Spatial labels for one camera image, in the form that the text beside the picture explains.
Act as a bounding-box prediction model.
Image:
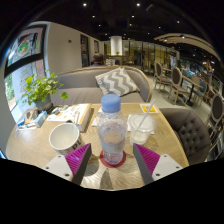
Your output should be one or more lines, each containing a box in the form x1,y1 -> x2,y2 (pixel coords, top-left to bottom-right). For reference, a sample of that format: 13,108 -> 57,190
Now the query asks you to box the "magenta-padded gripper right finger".
132,142 -> 184,186

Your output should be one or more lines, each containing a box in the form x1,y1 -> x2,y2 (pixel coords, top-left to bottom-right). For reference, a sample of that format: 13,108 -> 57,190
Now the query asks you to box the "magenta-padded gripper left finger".
42,142 -> 93,186

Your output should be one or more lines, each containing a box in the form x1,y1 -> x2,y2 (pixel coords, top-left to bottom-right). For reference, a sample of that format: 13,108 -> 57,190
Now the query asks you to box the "clear blue-capped water bottle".
97,93 -> 128,167

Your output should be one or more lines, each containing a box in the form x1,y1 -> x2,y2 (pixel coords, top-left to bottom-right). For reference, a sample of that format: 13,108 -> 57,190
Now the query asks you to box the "flat round red coaster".
99,149 -> 127,169

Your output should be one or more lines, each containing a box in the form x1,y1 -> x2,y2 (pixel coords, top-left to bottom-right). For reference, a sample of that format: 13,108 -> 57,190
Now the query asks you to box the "clear plastic cup with straw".
128,98 -> 158,147

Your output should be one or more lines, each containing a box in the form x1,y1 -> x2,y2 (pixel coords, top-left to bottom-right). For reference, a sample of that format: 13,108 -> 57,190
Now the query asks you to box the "thick white book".
74,103 -> 92,133

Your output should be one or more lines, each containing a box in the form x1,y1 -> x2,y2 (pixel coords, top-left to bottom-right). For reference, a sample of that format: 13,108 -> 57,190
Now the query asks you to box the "printed brochure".
46,103 -> 88,124

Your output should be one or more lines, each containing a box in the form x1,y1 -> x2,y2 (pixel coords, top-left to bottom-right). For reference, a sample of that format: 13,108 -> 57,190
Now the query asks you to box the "dark grey tufted armchair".
159,107 -> 214,166

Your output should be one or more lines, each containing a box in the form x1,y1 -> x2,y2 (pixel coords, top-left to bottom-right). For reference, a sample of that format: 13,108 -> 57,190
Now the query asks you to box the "yellow card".
139,103 -> 160,114

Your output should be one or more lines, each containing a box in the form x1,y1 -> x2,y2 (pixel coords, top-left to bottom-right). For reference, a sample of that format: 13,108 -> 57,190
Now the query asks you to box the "light blue tissue pack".
34,110 -> 48,128

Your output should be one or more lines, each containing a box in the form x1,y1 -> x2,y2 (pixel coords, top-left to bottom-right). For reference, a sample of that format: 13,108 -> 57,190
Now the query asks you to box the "wooden cutout stand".
24,108 -> 39,123

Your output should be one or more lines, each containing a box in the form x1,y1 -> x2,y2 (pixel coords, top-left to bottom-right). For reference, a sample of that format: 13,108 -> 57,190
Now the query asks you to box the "small blue box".
17,116 -> 26,128

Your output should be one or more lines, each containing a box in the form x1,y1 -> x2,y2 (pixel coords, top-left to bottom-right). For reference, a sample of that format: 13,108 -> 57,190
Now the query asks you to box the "grey curved sofa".
49,65 -> 154,106

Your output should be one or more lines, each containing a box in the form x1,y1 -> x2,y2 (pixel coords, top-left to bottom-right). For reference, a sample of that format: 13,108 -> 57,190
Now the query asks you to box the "green potted plant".
21,71 -> 69,113

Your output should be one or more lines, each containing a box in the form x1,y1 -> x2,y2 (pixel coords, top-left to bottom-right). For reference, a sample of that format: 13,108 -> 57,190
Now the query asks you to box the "group of oval-back chairs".
152,59 -> 224,161

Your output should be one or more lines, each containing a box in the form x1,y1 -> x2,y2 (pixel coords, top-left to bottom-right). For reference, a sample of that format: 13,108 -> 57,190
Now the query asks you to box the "grey white chevron cushion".
94,66 -> 141,98

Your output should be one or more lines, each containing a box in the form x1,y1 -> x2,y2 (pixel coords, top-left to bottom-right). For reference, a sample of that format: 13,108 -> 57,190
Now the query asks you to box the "person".
89,52 -> 106,68

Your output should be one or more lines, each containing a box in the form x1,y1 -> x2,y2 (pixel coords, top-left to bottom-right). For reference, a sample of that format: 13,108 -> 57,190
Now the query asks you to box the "large decorated window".
3,23 -> 48,123

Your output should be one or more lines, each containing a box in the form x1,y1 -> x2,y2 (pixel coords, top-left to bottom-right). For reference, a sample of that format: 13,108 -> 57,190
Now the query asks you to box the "group of ceiling spotlights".
81,1 -> 218,39

